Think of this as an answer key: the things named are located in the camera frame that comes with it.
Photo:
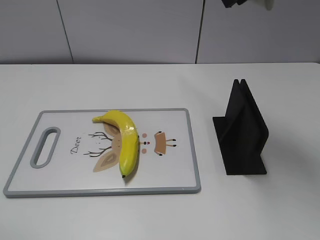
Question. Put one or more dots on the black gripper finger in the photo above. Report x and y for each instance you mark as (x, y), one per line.
(230, 3)

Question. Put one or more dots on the white-handled kitchen knife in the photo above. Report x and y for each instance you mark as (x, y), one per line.
(268, 4)

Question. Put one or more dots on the yellow plastic banana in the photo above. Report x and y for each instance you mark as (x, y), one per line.
(129, 139)

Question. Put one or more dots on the black knife stand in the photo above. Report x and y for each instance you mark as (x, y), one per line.
(241, 133)

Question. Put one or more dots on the white grey-rimmed cutting board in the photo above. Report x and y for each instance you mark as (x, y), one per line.
(68, 155)

